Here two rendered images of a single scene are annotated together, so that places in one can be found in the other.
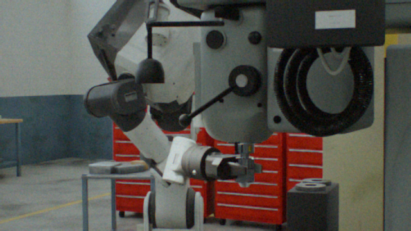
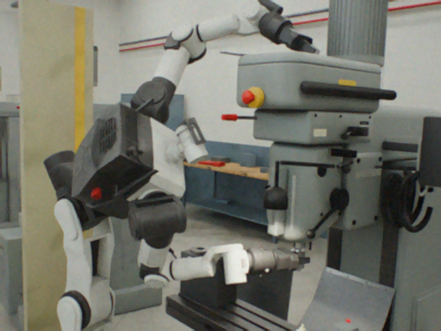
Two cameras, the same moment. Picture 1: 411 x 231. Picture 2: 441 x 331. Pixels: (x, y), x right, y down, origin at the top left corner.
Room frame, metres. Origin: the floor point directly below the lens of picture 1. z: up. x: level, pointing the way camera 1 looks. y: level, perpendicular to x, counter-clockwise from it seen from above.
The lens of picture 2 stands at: (1.31, 1.44, 1.72)
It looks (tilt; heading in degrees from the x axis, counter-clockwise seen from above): 7 degrees down; 293
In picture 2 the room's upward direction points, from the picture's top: 2 degrees clockwise
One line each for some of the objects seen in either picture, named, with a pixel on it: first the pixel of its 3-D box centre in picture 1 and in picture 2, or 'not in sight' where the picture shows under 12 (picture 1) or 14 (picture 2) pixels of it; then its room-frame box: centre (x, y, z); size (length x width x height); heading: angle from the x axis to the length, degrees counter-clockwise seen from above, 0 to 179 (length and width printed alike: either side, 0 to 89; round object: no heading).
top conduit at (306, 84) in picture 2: not in sight; (351, 92); (1.53, -0.06, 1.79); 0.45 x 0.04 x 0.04; 63
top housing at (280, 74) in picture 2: not in sight; (310, 85); (1.67, -0.11, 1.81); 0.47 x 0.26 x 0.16; 63
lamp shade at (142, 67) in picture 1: (149, 70); (275, 196); (1.69, 0.13, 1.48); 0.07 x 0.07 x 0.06
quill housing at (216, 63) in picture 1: (245, 74); (302, 189); (1.67, -0.10, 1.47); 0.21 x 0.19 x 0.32; 153
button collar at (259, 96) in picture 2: not in sight; (254, 97); (1.78, 0.11, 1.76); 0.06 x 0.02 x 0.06; 153
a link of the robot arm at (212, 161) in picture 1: (218, 165); (273, 261); (1.74, -0.03, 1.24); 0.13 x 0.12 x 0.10; 135
